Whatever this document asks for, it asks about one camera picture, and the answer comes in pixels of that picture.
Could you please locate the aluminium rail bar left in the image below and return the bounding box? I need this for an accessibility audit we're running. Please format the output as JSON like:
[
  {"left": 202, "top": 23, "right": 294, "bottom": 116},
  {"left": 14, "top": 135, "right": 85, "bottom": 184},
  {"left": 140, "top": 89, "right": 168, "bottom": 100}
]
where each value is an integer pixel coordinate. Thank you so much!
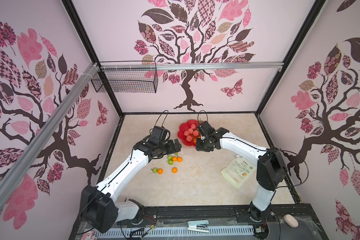
[{"left": 0, "top": 63, "right": 99, "bottom": 210}]

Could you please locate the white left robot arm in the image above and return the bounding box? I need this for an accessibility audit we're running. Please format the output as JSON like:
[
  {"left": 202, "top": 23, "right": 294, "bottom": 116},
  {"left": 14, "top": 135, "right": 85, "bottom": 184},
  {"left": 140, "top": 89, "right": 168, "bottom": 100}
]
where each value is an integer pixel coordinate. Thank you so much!
[{"left": 79, "top": 126, "right": 182, "bottom": 234}]

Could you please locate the aluminium rail bar back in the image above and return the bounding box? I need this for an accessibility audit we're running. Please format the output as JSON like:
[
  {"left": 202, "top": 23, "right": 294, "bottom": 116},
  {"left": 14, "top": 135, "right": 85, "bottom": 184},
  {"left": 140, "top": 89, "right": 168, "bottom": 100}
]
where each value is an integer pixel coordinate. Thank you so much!
[{"left": 101, "top": 62, "right": 284, "bottom": 71}]

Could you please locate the green white food pouch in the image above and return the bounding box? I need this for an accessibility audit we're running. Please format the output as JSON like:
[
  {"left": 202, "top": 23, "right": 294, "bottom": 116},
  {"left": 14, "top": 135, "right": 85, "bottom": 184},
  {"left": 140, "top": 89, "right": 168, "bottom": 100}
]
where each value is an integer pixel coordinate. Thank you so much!
[{"left": 221, "top": 157, "right": 257, "bottom": 189}]

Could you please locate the black base platform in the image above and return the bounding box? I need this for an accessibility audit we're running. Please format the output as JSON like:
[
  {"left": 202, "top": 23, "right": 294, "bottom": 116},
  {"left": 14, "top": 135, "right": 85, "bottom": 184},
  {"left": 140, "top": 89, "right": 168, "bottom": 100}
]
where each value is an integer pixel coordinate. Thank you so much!
[{"left": 69, "top": 204, "right": 328, "bottom": 240}]

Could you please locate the aluminium rail bar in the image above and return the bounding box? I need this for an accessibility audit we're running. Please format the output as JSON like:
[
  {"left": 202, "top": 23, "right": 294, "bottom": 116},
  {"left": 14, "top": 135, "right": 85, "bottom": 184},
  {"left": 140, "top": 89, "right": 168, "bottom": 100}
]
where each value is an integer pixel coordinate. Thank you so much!
[
  {"left": 0, "top": 63, "right": 99, "bottom": 210},
  {"left": 101, "top": 62, "right": 284, "bottom": 71}
]

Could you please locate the red flower fruit bowl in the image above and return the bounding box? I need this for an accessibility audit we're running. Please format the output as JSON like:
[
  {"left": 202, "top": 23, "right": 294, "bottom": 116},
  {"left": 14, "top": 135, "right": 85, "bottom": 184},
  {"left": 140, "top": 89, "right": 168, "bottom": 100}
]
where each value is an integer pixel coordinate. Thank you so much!
[{"left": 178, "top": 120, "right": 204, "bottom": 147}]

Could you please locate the orange fake fruit cluster top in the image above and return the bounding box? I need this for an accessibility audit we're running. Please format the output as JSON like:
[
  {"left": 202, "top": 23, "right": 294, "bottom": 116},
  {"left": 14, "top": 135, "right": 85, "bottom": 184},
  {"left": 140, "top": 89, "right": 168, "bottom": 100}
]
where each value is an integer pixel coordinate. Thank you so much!
[{"left": 172, "top": 156, "right": 183, "bottom": 163}]

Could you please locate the black wire basket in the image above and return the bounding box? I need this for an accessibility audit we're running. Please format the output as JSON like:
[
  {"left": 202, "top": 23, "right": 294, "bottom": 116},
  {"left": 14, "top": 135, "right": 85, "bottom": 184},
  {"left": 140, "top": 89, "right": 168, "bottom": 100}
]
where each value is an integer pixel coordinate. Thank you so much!
[{"left": 91, "top": 60, "right": 159, "bottom": 94}]

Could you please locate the white slotted cable duct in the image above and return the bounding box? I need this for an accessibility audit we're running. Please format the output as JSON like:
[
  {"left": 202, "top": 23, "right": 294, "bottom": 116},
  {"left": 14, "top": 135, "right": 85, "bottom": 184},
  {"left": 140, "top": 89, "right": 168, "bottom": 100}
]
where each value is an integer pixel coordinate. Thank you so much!
[{"left": 94, "top": 226, "right": 254, "bottom": 240}]

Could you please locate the green fake apple cluster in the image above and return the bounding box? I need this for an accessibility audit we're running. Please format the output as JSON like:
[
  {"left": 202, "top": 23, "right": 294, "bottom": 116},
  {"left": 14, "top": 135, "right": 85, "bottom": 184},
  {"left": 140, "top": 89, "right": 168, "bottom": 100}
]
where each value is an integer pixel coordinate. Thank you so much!
[{"left": 168, "top": 156, "right": 173, "bottom": 165}]

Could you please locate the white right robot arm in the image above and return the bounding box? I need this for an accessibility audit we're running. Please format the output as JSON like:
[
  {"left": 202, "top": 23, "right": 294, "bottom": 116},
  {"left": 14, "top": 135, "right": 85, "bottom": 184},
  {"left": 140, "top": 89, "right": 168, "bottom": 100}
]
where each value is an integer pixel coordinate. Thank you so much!
[{"left": 196, "top": 121, "right": 287, "bottom": 222}]

